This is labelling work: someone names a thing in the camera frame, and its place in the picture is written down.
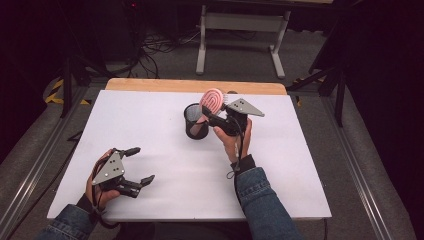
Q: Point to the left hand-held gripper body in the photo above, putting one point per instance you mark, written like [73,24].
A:
[111,168]

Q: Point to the white board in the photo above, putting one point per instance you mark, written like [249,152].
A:
[186,173]

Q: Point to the black mesh pen cup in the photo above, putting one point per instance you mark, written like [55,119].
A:
[193,128]

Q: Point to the grey metal table frame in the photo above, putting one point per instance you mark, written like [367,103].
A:
[243,21]

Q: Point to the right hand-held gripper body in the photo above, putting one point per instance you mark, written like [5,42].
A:
[233,121]

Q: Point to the pink hairbrush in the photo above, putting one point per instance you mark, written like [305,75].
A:
[213,100]

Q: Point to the aluminium floor rail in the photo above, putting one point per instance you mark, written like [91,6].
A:
[40,163]
[356,166]

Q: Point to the wooden table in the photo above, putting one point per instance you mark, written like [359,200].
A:
[160,86]

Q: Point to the black tripod stand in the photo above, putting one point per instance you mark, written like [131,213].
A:
[339,96]
[68,80]

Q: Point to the person's left hand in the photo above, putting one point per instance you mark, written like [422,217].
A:
[103,196]

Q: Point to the person's right hand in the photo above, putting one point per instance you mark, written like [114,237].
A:
[233,146]

